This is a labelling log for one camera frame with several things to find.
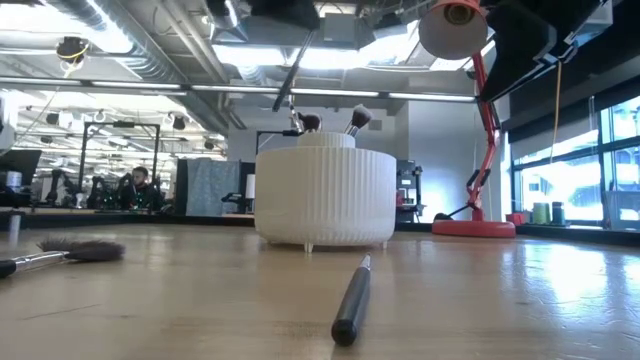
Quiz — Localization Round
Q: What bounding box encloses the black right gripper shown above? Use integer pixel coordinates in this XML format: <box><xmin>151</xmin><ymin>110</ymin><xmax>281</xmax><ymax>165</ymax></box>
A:
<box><xmin>482</xmin><ymin>0</ymin><xmax>614</xmax><ymax>103</ymax></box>

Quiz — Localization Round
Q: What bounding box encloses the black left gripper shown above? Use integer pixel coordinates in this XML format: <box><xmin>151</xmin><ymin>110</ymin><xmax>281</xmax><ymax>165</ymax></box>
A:
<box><xmin>249</xmin><ymin>0</ymin><xmax>321</xmax><ymax>30</ymax></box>

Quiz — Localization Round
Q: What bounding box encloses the large powder makeup brush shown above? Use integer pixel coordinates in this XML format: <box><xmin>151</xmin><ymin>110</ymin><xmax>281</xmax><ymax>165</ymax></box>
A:
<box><xmin>343</xmin><ymin>103</ymin><xmax>374</xmax><ymax>138</ymax></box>

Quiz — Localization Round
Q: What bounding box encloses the long ceiling light strip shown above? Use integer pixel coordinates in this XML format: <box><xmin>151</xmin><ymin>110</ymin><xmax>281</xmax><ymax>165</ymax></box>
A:
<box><xmin>91</xmin><ymin>79</ymin><xmax>189</xmax><ymax>94</ymax></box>
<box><xmin>387</xmin><ymin>91</ymin><xmax>476</xmax><ymax>104</ymax></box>
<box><xmin>189</xmin><ymin>83</ymin><xmax>281</xmax><ymax>95</ymax></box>
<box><xmin>289</xmin><ymin>87</ymin><xmax>381</xmax><ymax>99</ymax></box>

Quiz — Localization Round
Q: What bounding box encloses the large glass window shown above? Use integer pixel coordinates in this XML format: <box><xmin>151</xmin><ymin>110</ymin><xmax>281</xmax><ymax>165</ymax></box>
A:
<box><xmin>509</xmin><ymin>94</ymin><xmax>640</xmax><ymax>231</ymax></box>

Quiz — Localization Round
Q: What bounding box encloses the green thread spool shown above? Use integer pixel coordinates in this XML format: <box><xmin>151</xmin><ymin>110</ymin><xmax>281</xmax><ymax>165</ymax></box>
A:
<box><xmin>531</xmin><ymin>202</ymin><xmax>551</xmax><ymax>226</ymax></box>

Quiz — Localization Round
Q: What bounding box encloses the black machine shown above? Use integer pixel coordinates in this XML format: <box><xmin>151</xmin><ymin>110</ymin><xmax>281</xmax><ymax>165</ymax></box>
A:
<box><xmin>397</xmin><ymin>159</ymin><xmax>424</xmax><ymax>224</ymax></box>

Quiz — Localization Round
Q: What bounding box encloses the blue-grey partition screen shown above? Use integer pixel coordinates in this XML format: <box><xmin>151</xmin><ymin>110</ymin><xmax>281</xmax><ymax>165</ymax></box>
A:
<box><xmin>185</xmin><ymin>158</ymin><xmax>242</xmax><ymax>217</ymax></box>

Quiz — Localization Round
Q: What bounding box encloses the white round ribbed organizer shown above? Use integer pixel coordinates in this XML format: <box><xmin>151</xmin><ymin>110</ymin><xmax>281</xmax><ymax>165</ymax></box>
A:
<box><xmin>253</xmin><ymin>131</ymin><xmax>398</xmax><ymax>254</ymax></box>

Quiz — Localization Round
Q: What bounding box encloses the red desk lamp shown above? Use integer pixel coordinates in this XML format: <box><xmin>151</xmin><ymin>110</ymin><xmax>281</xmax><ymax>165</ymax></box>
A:
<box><xmin>417</xmin><ymin>0</ymin><xmax>517</xmax><ymax>240</ymax></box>

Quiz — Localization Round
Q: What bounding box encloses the black yellow ceiling device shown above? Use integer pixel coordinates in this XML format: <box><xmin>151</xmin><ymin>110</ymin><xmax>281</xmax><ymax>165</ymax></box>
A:
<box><xmin>55</xmin><ymin>35</ymin><xmax>91</xmax><ymax>65</ymax></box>

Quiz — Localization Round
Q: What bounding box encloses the person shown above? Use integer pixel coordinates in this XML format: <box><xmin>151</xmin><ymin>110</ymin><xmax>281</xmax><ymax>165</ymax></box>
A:
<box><xmin>118</xmin><ymin>165</ymin><xmax>164</xmax><ymax>211</ymax></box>

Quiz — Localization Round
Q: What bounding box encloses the black monitor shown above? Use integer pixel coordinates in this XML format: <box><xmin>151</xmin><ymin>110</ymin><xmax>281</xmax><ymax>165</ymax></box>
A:
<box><xmin>0</xmin><ymin>148</ymin><xmax>44</xmax><ymax>189</ymax></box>

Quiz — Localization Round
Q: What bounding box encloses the fan makeup brush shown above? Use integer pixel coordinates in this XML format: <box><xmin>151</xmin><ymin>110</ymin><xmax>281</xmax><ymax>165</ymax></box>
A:
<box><xmin>0</xmin><ymin>238</ymin><xmax>126</xmax><ymax>280</ymax></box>

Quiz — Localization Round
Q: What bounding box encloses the yellow hanging cable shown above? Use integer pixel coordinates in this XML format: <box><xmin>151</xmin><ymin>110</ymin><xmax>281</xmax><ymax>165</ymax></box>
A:
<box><xmin>549</xmin><ymin>59</ymin><xmax>564</xmax><ymax>164</ymax></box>

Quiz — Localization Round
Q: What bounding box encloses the black gantry frame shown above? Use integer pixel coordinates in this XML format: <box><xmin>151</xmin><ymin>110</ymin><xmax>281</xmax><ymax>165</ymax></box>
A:
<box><xmin>79</xmin><ymin>121</ymin><xmax>162</xmax><ymax>206</ymax></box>

